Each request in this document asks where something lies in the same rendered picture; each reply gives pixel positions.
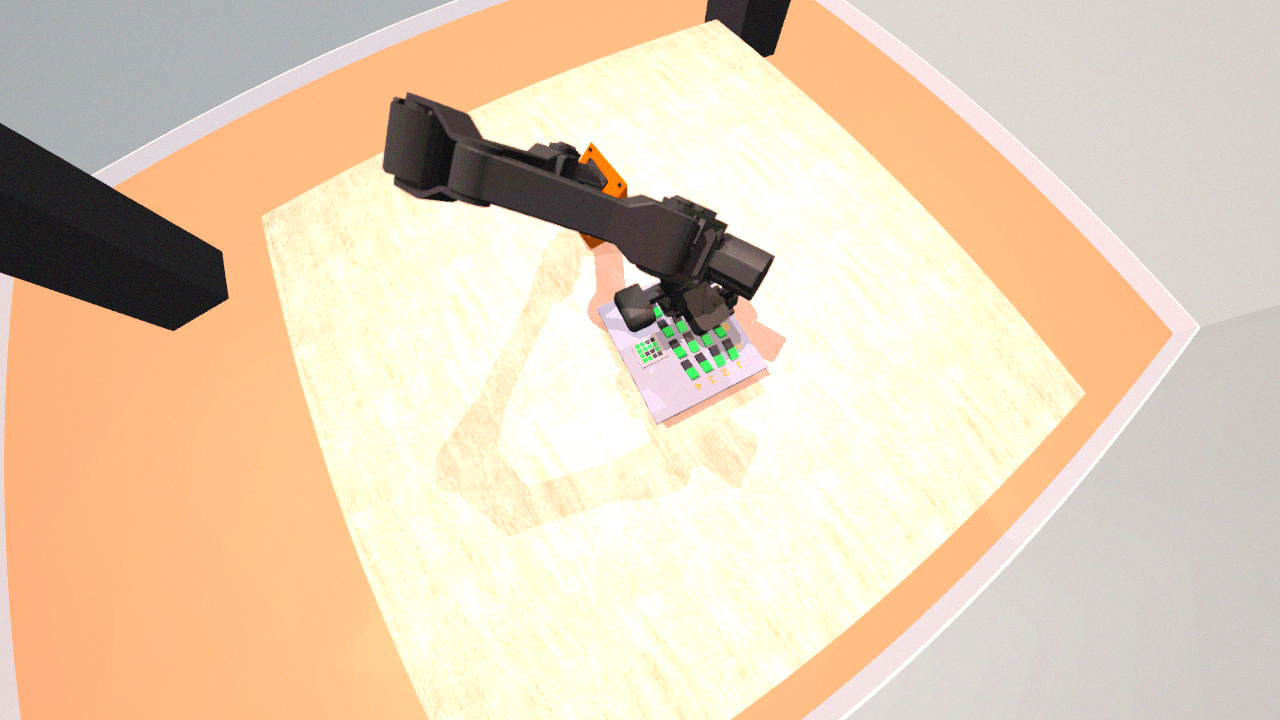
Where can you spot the pale lavender switch panel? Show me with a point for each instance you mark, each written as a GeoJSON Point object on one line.
{"type": "Point", "coordinates": [674, 369]}

